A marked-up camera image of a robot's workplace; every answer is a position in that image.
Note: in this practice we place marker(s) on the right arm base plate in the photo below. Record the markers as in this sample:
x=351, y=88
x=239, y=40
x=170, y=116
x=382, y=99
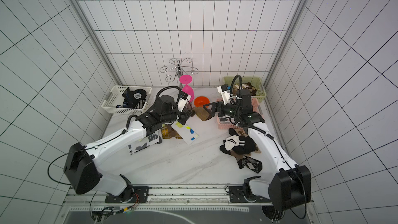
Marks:
x=237, y=195

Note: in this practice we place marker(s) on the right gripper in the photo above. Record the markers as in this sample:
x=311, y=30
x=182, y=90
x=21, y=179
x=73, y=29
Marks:
x=219, y=109

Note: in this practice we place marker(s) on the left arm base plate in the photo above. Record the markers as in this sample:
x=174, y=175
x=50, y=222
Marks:
x=136, y=194

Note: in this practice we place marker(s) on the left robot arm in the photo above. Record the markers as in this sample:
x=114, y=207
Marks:
x=83, y=162

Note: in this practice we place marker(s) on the black grey argyle sock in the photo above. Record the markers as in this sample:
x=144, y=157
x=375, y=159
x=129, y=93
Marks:
x=250, y=163

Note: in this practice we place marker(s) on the green plastic basket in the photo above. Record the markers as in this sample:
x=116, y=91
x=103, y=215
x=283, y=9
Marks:
x=256, y=82

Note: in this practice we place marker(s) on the orange plastic bowl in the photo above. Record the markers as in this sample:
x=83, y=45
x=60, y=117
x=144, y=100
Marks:
x=200, y=101

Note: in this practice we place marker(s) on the brown tan striped sock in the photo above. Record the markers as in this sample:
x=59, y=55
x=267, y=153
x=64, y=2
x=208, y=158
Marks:
x=248, y=86

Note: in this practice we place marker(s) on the yellow brown plaid sock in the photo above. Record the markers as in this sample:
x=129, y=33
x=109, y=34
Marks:
x=168, y=132

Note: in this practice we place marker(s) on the pink plastic basket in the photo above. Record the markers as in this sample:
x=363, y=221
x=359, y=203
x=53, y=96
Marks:
x=224, y=125

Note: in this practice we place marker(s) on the black white sock pile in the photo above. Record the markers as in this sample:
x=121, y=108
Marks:
x=238, y=143

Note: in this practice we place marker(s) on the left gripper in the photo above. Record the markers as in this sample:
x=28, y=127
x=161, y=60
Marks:
x=185, y=113

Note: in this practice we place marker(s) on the aluminium rail frame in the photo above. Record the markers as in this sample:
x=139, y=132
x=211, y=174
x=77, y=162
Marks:
x=179, y=204

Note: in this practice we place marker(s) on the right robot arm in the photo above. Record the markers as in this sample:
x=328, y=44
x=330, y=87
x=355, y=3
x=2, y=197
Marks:
x=279, y=178

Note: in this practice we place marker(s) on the white sock yellow blue patches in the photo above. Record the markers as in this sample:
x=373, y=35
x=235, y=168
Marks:
x=185, y=132

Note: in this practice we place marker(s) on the black sock white logo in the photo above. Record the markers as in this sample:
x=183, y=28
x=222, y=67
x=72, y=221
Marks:
x=134, y=99

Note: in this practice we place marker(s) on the white plastic basket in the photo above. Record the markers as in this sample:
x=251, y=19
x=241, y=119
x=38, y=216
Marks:
x=113, y=104

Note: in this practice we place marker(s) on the chrome cup holder stand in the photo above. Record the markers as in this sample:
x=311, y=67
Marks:
x=181, y=70

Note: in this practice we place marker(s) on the pink plastic goblet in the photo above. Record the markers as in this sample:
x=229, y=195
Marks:
x=187, y=87

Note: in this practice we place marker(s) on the brown long sock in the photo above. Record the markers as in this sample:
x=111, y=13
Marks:
x=202, y=113

